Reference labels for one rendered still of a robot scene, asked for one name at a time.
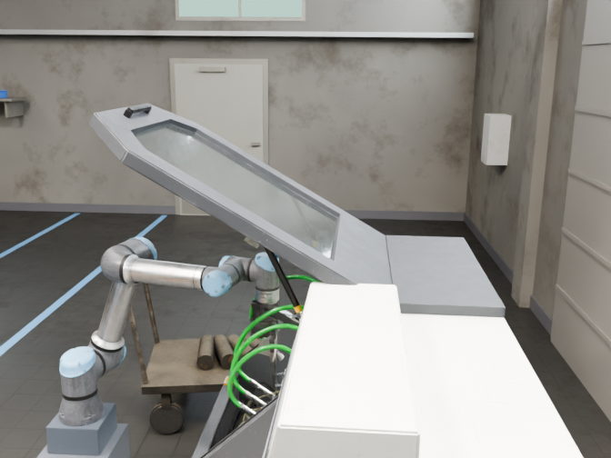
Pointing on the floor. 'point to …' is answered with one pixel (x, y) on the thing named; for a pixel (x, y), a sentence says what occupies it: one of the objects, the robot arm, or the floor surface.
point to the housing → (468, 359)
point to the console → (348, 379)
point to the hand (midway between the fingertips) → (274, 358)
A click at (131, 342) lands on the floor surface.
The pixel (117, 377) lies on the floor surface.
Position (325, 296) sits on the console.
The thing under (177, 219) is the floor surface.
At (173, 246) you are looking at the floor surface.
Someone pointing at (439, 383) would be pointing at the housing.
